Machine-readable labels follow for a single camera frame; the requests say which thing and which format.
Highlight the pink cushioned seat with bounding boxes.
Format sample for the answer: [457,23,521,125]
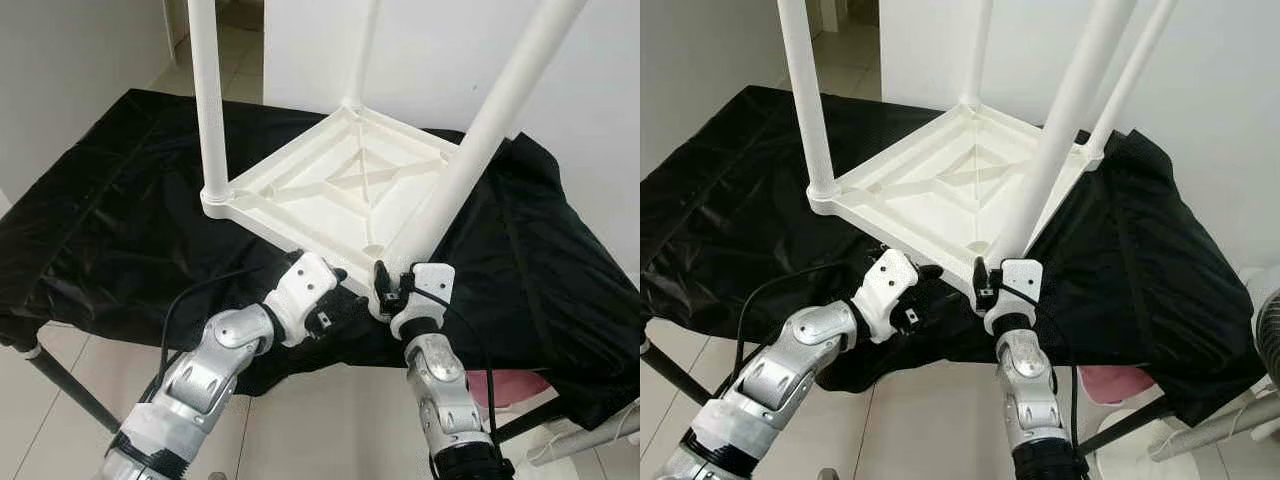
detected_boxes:
[468,370,553,409]
[1078,366,1151,406]

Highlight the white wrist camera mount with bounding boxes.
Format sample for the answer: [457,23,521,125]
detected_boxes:
[390,263,456,340]
[852,248,922,345]
[985,258,1046,337]
[265,252,342,350]

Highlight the white fan head grille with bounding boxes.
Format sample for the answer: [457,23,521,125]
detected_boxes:
[1255,290,1280,389]

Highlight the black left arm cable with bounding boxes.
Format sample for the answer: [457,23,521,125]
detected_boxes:
[734,262,878,383]
[158,265,293,393]

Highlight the white plastic table leg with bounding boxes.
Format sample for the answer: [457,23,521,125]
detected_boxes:
[960,0,995,110]
[1082,0,1180,167]
[778,0,840,202]
[342,0,382,112]
[187,0,234,207]
[985,0,1140,271]
[385,0,590,273]

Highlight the white metal pole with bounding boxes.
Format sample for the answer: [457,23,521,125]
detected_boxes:
[527,400,641,467]
[1148,398,1280,463]

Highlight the black cloth cover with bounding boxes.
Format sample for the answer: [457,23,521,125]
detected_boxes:
[0,88,641,431]
[640,85,1269,426]

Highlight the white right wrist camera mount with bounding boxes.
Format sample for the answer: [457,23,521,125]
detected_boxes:
[985,258,1046,337]
[390,263,456,340]

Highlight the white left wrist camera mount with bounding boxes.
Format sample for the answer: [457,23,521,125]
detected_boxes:
[852,248,922,345]
[265,252,342,350]

